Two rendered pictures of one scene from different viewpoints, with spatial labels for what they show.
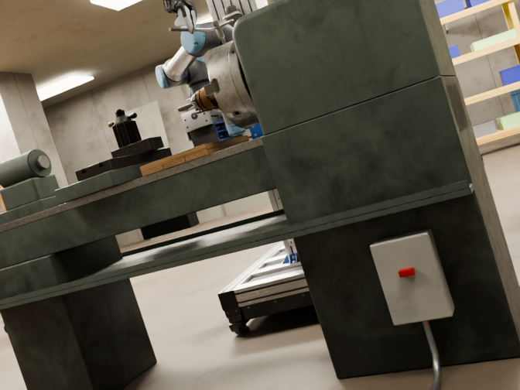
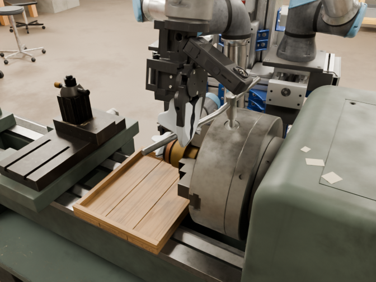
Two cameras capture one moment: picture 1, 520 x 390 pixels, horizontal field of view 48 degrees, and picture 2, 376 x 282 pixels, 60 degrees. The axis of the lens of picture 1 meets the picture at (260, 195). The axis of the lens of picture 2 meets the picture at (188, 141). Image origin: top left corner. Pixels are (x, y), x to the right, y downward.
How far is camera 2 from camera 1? 1.74 m
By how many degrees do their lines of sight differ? 31
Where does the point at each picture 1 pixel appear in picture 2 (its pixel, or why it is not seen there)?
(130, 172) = (65, 182)
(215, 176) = (159, 268)
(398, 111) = not seen: outside the picture
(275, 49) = (319, 270)
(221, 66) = (215, 186)
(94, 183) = (15, 197)
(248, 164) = not seen: outside the picture
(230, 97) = (210, 224)
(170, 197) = (103, 245)
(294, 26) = not seen: outside the picture
